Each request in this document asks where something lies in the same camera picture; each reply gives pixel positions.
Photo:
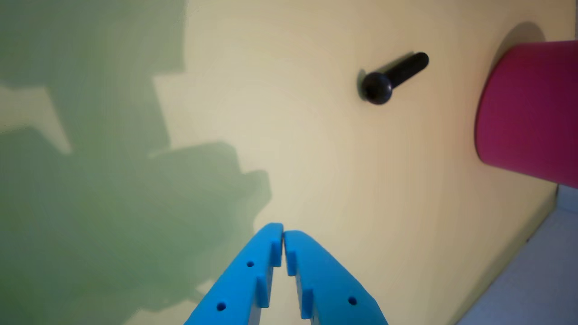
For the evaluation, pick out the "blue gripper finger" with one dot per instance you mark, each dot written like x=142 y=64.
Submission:
x=325 y=280
x=239 y=284

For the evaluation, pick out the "black bolt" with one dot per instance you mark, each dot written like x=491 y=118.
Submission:
x=384 y=81

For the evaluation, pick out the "yellow mat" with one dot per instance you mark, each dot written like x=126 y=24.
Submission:
x=316 y=149

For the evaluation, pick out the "pink round cup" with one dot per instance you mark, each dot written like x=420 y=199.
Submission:
x=533 y=113

